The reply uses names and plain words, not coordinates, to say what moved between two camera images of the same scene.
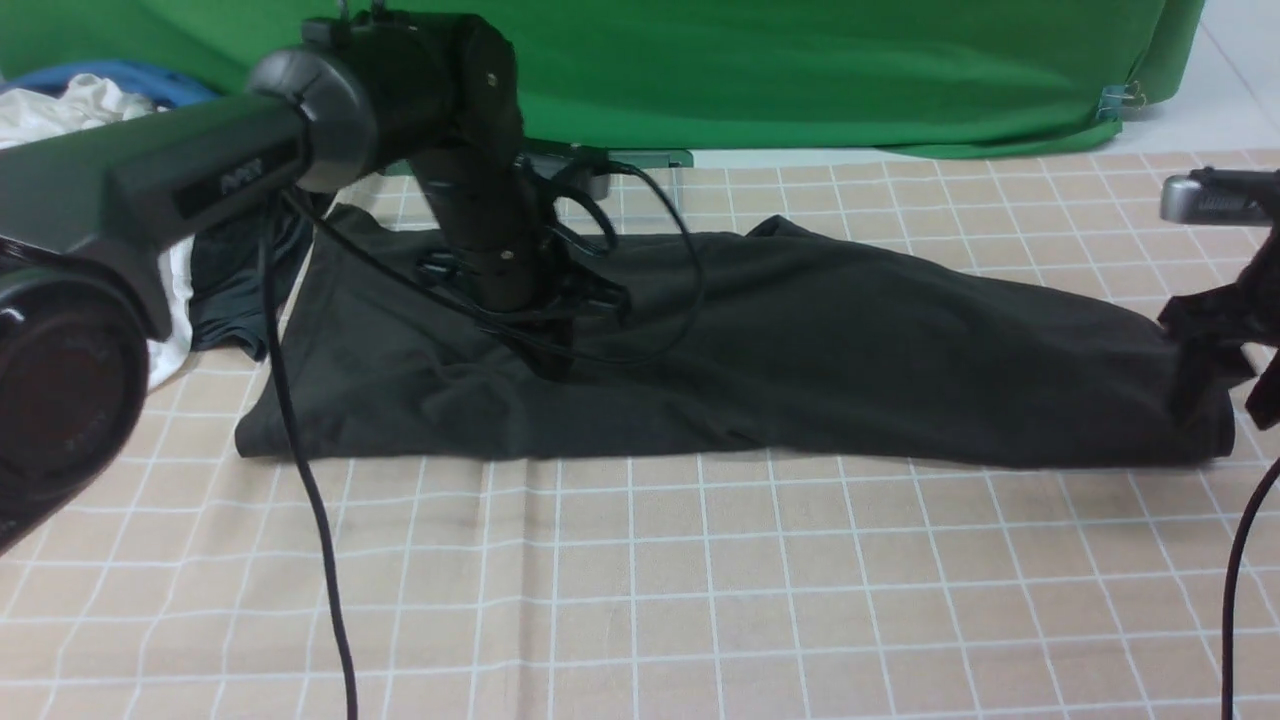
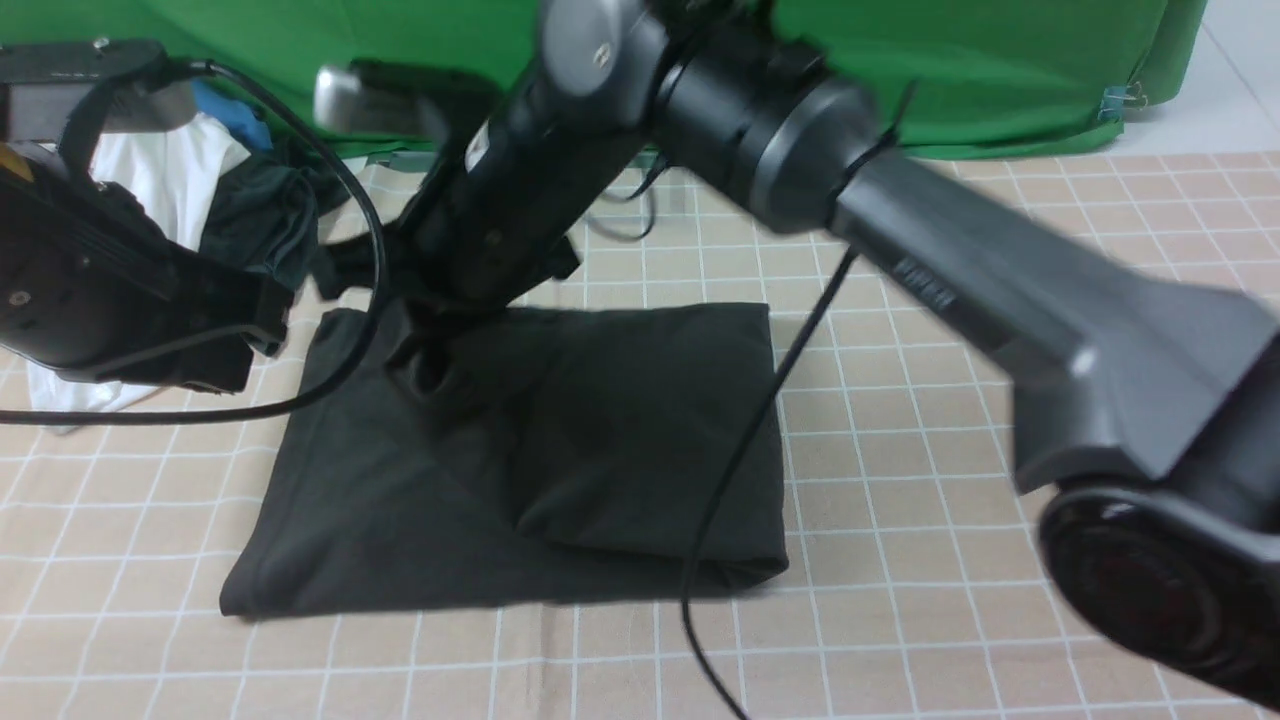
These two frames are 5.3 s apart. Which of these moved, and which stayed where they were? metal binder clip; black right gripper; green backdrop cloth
Moved: black right gripper
Stayed: green backdrop cloth; metal binder clip
